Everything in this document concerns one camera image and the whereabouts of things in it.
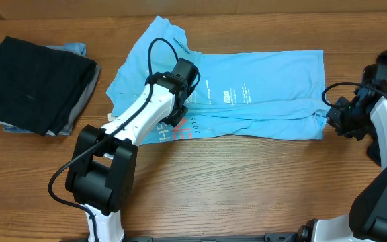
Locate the folded grey garment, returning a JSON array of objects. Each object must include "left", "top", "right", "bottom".
[{"left": 0, "top": 65, "right": 101, "bottom": 136}]

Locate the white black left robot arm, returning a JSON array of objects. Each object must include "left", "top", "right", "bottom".
[{"left": 65, "top": 58, "right": 200, "bottom": 241}]

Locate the folded light blue garment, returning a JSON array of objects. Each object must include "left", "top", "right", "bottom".
[{"left": 46, "top": 42, "right": 87, "bottom": 57}]

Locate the folded black garment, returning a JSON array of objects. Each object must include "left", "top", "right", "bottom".
[{"left": 0, "top": 36, "right": 98, "bottom": 136}]

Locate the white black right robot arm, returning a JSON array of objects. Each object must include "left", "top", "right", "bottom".
[{"left": 288, "top": 63, "right": 387, "bottom": 241}]

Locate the light blue printed t-shirt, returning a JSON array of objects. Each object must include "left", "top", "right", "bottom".
[{"left": 107, "top": 17, "right": 328, "bottom": 144}]

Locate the cardboard back wall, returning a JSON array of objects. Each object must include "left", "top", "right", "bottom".
[{"left": 0, "top": 0, "right": 387, "bottom": 20}]

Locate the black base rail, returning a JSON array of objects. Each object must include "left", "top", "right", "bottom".
[{"left": 122, "top": 232, "right": 297, "bottom": 242}]

